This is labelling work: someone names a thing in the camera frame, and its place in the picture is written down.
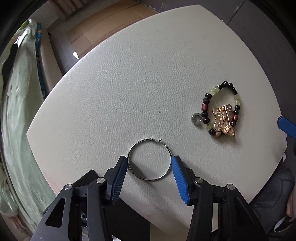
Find gold butterfly brooch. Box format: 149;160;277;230
212;104;235;137

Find silver hoop bangle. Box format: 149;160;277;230
127;138;173;182

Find black and green bead bracelet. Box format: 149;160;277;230
200;81;241;139

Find light green duvet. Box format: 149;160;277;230
1;19;56;230

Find flattened cardboard sheets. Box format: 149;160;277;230
67;1;157;59

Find small silver ring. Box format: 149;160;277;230
191;112;204;127

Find bed with beige frame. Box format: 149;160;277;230
35;22;63;99

